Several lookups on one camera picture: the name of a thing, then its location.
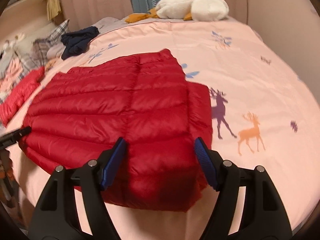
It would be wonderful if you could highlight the red puffer down jacket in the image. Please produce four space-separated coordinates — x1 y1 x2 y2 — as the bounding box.
19 49 213 212

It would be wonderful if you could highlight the pink garment on pile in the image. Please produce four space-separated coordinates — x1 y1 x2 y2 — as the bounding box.
1 59 23 92

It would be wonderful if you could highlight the grey plaid pillow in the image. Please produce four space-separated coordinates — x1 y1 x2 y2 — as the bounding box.
30 20 69 66

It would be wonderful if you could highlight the grey folded garment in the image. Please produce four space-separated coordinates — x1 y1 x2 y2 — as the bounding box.
47 43 66 60

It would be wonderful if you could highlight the pink deer print duvet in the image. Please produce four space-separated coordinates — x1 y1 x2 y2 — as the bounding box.
8 21 319 239

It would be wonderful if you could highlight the navy blue folded garment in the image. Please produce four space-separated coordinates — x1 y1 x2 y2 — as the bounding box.
61 26 100 60

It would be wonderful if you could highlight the beige curtain tassel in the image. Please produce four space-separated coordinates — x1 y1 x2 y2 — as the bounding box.
47 0 62 21

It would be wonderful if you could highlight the white goose plush toy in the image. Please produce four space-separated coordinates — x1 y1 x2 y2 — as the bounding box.
125 0 229 23

